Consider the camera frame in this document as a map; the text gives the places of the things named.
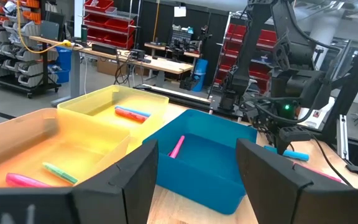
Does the thick black table cable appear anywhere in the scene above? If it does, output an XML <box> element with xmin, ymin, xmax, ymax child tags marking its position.
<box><xmin>309</xmin><ymin>136</ymin><xmax>358</xmax><ymax>187</ymax></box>

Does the yellow cable with plug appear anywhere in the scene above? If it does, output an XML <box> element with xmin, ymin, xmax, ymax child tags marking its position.
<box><xmin>15</xmin><ymin>0</ymin><xmax>75</xmax><ymax>54</ymax></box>

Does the blue waste bin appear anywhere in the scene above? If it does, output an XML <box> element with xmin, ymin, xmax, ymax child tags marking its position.
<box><xmin>192</xmin><ymin>58</ymin><xmax>209</xmax><ymax>93</ymax></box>
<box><xmin>55</xmin><ymin>46</ymin><xmax>73</xmax><ymax>84</ymax></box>

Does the metal shelf with red bins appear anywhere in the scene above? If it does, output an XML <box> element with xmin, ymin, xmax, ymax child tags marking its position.
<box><xmin>83</xmin><ymin>0</ymin><xmax>136</xmax><ymax>50</ymax></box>
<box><xmin>219</xmin><ymin>23</ymin><xmax>279</xmax><ymax>94</ymax></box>

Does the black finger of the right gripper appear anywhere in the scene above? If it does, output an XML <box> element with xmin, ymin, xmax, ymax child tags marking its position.
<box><xmin>277</xmin><ymin>134</ymin><xmax>295</xmax><ymax>156</ymax></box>

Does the cardboard box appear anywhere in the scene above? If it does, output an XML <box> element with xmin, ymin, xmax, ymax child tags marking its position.
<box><xmin>96</xmin><ymin>57</ymin><xmax>120</xmax><ymax>77</ymax></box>

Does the yellow translucent plastic bin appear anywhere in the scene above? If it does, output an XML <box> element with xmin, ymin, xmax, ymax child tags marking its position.
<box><xmin>57</xmin><ymin>84</ymin><xmax>170</xmax><ymax>153</ymax></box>

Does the white paper sign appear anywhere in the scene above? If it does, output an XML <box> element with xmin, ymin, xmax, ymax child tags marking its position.
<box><xmin>173</xmin><ymin>6</ymin><xmax>187</xmax><ymax>18</ymax></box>

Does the pink highlighter marker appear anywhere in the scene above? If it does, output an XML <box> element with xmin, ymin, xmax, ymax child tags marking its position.
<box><xmin>5</xmin><ymin>172</ymin><xmax>53</xmax><ymax>189</ymax></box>
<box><xmin>167</xmin><ymin>134</ymin><xmax>186</xmax><ymax>159</ymax></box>
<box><xmin>114</xmin><ymin>107</ymin><xmax>149</xmax><ymax>124</ymax></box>
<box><xmin>293</xmin><ymin>161</ymin><xmax>344</xmax><ymax>184</ymax></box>

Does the teal plastic bin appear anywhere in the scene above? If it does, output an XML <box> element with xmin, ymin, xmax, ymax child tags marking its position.
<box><xmin>142</xmin><ymin>108</ymin><xmax>259</xmax><ymax>215</ymax></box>

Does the orange translucent plastic bin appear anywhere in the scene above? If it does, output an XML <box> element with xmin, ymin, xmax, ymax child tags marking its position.
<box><xmin>0</xmin><ymin>107</ymin><xmax>132</xmax><ymax>189</ymax></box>

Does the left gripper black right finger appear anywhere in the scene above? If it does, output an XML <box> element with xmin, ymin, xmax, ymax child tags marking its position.
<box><xmin>236</xmin><ymin>138</ymin><xmax>358</xmax><ymax>224</ymax></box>

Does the background wooden workbench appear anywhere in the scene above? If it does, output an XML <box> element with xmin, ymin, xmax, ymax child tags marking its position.
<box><xmin>144</xmin><ymin>42</ymin><xmax>205</xmax><ymax>60</ymax></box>

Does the blue highlighter marker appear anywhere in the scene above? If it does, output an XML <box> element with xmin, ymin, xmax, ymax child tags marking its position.
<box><xmin>114</xmin><ymin>105</ymin><xmax>152</xmax><ymax>118</ymax></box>
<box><xmin>263</xmin><ymin>145</ymin><xmax>310</xmax><ymax>162</ymax></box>

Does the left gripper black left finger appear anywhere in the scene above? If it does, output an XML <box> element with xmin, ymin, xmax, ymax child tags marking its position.
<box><xmin>0</xmin><ymin>139</ymin><xmax>159</xmax><ymax>224</ymax></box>

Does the green highlighter marker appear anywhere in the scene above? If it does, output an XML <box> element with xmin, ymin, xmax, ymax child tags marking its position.
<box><xmin>41</xmin><ymin>161</ymin><xmax>80</xmax><ymax>185</ymax></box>

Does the wooden desk with grey leg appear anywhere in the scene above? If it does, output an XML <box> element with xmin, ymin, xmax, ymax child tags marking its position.
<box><xmin>29</xmin><ymin>35</ymin><xmax>195</xmax><ymax>105</ymax></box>

